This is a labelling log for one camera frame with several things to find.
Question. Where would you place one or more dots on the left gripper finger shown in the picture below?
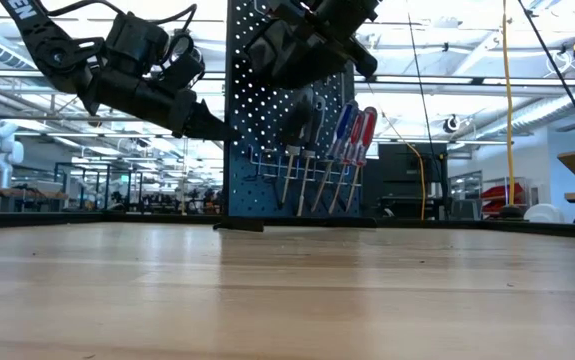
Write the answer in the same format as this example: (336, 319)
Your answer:
(212, 125)

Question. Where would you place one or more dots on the large red clear screwdriver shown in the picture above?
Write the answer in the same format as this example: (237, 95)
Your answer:
(368, 132)

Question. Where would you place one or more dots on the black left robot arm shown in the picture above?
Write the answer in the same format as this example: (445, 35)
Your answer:
(57, 55)

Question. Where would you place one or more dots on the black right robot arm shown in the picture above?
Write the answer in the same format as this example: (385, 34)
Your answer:
(347, 12)

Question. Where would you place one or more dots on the black peg board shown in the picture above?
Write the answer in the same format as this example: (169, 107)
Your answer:
(247, 100)

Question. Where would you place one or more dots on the dark framed workstations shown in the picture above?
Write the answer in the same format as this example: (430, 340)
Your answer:
(117, 195)

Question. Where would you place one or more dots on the black cabinet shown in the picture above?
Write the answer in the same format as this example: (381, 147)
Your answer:
(407, 175)

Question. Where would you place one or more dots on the red storage bins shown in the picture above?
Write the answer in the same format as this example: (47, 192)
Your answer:
(502, 192)

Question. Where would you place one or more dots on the white round bin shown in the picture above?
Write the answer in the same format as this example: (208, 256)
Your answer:
(544, 214)

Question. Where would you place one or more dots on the chrome loop tool rail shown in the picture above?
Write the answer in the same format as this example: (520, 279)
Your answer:
(262, 165)

